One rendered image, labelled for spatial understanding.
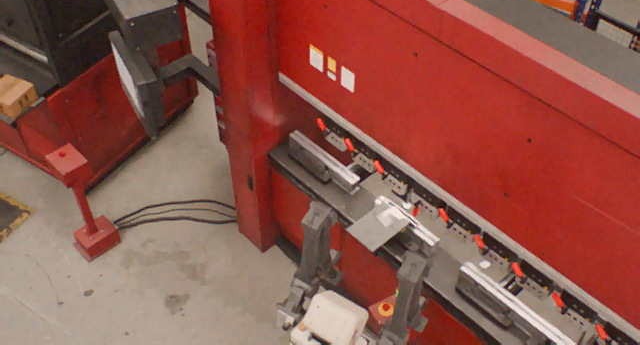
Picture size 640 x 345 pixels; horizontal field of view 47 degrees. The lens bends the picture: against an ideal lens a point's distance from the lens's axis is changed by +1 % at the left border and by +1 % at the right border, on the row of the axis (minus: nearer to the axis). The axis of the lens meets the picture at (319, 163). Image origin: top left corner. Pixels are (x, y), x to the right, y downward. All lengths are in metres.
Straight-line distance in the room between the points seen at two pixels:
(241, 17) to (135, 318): 2.04
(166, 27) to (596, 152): 1.92
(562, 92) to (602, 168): 0.30
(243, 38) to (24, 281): 2.27
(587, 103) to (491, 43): 0.39
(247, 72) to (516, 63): 1.52
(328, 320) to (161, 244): 2.20
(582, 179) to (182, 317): 2.67
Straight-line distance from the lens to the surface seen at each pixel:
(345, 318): 2.90
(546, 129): 2.72
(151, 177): 5.32
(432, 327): 3.88
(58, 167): 4.41
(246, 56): 3.62
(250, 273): 4.70
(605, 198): 2.75
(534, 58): 2.58
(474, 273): 3.59
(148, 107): 3.66
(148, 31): 3.43
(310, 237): 2.90
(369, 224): 3.65
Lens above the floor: 3.86
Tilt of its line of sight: 47 degrees down
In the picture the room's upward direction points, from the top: straight up
